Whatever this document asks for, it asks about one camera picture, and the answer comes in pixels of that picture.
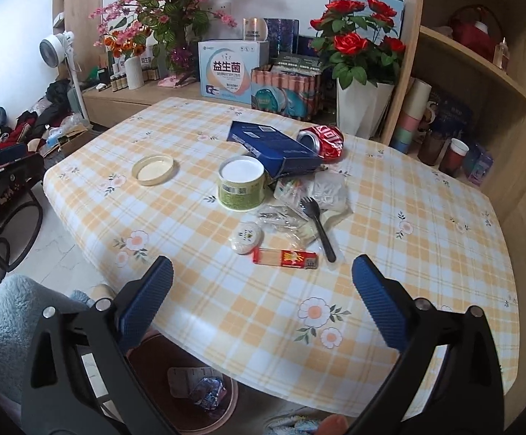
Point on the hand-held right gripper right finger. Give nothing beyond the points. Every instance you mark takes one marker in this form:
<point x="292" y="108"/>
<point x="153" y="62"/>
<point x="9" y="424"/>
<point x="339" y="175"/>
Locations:
<point x="378" y="308"/>

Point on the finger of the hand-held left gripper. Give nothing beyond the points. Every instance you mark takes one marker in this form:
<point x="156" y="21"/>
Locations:
<point x="14" y="150"/>
<point x="18" y="172"/>

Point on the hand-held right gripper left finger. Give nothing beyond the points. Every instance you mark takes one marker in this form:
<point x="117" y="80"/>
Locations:
<point x="147" y="301"/>

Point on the black plastic fork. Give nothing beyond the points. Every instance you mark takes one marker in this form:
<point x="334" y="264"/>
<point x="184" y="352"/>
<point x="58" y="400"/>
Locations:
<point x="319" y="224"/>

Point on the red toothpick packet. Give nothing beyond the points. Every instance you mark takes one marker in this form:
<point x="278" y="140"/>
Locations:
<point x="285" y="258"/>

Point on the round white soap packet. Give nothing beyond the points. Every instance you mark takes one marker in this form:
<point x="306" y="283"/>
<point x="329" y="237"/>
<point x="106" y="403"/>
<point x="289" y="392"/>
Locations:
<point x="246" y="238"/>

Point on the cream plastic lid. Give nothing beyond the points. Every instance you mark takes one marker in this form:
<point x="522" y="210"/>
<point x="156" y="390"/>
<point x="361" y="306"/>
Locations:
<point x="154" y="170"/>

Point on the brown trash bin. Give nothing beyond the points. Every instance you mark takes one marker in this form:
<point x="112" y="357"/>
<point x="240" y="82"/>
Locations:
<point x="229" y="410"/>

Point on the green can with white lid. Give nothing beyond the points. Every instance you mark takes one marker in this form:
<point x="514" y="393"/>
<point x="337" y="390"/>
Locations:
<point x="240" y="185"/>

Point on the clear packet of colourful sticks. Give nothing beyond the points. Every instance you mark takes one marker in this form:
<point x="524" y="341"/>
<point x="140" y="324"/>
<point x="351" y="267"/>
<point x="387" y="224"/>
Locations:
<point x="290" y="189"/>

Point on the dark blue carton box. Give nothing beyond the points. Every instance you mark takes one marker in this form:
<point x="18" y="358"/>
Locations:
<point x="281" y="147"/>

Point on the pile of clothes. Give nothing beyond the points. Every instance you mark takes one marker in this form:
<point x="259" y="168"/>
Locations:
<point x="41" y="113"/>

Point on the cardboard box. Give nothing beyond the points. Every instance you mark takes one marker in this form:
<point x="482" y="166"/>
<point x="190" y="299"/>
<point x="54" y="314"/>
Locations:
<point x="66" y="142"/>

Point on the black metal chair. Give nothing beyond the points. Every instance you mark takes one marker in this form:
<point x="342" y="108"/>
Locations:
<point x="18" y="235"/>

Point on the yellow checked floral tablecloth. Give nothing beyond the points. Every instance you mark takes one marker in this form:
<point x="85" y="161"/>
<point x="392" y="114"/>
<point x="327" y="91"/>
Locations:
<point x="199" y="281"/>

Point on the clear yellowish plastic wrapper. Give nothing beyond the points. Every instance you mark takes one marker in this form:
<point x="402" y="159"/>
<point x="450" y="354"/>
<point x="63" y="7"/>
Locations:
<point x="335" y="220"/>

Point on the crumpled blue wrapper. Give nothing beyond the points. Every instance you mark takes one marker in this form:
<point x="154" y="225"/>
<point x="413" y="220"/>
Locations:
<point x="206" y="394"/>

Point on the white standing fan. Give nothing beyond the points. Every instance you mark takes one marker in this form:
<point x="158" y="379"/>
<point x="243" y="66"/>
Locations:
<point x="54" y="47"/>

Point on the low wooden cabinet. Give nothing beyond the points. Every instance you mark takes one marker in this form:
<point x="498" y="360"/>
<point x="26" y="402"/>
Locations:
<point x="122" y="102"/>

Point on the row of small bottles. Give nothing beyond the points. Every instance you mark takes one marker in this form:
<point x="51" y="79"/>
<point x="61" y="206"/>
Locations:
<point x="117" y="77"/>

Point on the fuzzy blue pajama clothing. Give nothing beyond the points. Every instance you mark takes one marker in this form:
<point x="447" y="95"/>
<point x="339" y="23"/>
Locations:
<point x="23" y="326"/>

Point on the clear bag of screws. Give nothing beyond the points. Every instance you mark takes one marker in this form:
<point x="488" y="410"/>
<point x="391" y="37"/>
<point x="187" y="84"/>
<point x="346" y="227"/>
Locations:
<point x="276" y="220"/>

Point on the white ribbed vase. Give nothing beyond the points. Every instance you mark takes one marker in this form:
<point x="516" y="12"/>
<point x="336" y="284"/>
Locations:
<point x="134" y="72"/>

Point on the orange artificial flowers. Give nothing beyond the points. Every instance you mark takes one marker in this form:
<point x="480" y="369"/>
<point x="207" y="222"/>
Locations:
<point x="125" y="45"/>

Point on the small white supplement box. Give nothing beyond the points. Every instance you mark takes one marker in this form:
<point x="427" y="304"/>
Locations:
<point x="147" y="59"/>

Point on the brown cup with lid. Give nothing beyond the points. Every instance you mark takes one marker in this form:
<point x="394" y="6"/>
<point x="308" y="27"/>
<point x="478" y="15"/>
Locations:
<point x="454" y="158"/>

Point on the brown glass cup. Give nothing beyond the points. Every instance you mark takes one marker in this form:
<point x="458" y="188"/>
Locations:
<point x="431" y="147"/>

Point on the crushed red soda can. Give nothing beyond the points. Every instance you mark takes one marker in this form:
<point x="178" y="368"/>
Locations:
<point x="326" y="142"/>

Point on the small blue box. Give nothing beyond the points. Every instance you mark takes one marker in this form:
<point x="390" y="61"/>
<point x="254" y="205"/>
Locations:
<point x="479" y="165"/>

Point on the pink cloth pouch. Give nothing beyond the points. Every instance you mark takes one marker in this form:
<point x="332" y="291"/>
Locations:
<point x="177" y="81"/>

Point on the stack of pastel cups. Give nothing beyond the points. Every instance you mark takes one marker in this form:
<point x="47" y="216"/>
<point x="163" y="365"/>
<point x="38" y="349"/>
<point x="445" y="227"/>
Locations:
<point x="410" y="118"/>

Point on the patterned mug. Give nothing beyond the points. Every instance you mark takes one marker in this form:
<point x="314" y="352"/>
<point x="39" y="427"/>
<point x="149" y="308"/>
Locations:
<point x="428" y="115"/>

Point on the white angular vase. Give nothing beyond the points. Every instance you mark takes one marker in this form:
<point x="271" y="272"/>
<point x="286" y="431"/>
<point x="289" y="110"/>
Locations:
<point x="362" y="108"/>

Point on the dark blue book box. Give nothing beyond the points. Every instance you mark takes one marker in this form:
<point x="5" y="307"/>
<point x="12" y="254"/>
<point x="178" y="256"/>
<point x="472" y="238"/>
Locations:
<point x="455" y="111"/>

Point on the white and blue supplement box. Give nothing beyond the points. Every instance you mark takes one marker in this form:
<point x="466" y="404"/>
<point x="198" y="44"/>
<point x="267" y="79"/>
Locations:
<point x="226" y="70"/>

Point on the boxed bowl set pack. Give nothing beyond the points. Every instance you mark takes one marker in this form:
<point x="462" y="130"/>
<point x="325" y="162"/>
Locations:
<point x="281" y="93"/>

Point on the wooden shelf unit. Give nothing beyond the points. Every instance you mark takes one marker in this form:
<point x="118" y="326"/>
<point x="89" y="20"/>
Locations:
<point x="471" y="81"/>

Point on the dark green box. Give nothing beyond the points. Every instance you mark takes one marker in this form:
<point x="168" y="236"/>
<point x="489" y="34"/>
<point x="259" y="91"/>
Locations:
<point x="297" y="62"/>

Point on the red artificial roses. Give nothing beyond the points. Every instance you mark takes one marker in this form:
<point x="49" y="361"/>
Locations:
<point x="351" y="43"/>

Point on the glass trophy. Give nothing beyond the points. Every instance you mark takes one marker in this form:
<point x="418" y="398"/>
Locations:
<point x="256" y="29"/>

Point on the small clear bottle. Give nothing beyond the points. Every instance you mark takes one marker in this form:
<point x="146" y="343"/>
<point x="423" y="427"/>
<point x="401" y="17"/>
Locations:
<point x="502" y="56"/>

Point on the blue patterned box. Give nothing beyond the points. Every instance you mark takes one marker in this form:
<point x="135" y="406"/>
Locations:
<point x="283" y="36"/>

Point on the red teapot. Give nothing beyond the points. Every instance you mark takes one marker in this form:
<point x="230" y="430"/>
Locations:
<point x="473" y="34"/>

